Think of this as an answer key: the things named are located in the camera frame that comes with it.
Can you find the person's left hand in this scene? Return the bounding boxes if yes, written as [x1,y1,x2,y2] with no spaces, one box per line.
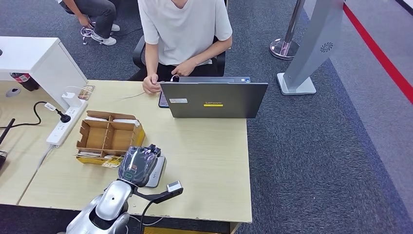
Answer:
[171,59,197,77]

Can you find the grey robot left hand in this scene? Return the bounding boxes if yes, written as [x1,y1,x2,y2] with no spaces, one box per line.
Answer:
[117,144,162,188]

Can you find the person's right hand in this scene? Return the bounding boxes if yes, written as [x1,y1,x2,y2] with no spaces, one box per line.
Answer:
[142,73,162,95]

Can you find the cardboard divider box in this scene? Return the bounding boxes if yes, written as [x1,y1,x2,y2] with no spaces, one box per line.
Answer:
[75,110,146,169]

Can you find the grey card reader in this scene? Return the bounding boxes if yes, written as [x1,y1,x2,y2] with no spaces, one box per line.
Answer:
[144,154,167,189]

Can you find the white card stack wide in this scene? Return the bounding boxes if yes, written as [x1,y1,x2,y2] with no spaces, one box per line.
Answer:
[112,118,140,128]

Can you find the yellow card with dark print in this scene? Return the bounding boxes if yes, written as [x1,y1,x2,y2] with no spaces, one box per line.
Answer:
[78,85,96,100]

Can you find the person in dark trousers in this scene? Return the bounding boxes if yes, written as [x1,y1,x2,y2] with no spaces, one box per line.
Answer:
[56,0,121,46]

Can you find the dark smartphone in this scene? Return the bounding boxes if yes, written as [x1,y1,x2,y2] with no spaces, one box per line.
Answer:
[158,92,170,109]

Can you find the black office chair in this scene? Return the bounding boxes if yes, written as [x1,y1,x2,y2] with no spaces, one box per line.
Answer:
[127,35,226,81]

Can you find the grey Lenovo laptop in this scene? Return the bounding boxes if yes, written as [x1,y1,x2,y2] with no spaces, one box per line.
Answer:
[159,76,269,119]

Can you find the yellow panel under desk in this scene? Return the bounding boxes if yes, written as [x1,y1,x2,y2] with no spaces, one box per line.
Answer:
[143,227,231,234]

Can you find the white charger adapter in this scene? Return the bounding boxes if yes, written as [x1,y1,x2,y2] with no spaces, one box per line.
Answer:
[61,92,83,108]

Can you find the chrome stool base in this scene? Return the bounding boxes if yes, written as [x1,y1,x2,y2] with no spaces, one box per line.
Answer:
[80,25,96,45]

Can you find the white power strip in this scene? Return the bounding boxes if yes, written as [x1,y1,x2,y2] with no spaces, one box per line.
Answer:
[45,100,88,148]

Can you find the white cabinet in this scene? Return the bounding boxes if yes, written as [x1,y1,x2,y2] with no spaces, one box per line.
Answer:
[0,36,88,111]

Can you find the cola bottle red label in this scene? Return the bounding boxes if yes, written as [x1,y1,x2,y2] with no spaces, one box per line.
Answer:
[9,73,40,92]

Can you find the grey kiosk stand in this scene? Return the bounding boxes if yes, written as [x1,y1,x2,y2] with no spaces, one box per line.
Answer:
[276,0,346,96]

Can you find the black rod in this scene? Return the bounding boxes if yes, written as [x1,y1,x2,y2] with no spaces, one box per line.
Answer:
[0,118,16,145]

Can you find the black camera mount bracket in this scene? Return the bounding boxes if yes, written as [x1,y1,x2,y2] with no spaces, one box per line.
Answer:
[132,186,184,205]

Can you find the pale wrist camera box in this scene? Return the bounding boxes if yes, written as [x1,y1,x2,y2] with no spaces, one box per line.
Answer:
[166,180,184,195]

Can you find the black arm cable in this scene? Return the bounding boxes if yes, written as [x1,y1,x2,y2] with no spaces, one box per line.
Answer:
[139,200,155,234]

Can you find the white cables under desk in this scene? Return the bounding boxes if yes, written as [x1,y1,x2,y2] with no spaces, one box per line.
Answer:
[129,214,164,227]

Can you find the white power strip cord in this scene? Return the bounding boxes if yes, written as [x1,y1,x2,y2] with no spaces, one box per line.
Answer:
[35,146,54,171]

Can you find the chrome stanchion post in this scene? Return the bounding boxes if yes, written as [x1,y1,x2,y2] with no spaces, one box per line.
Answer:
[269,0,306,61]

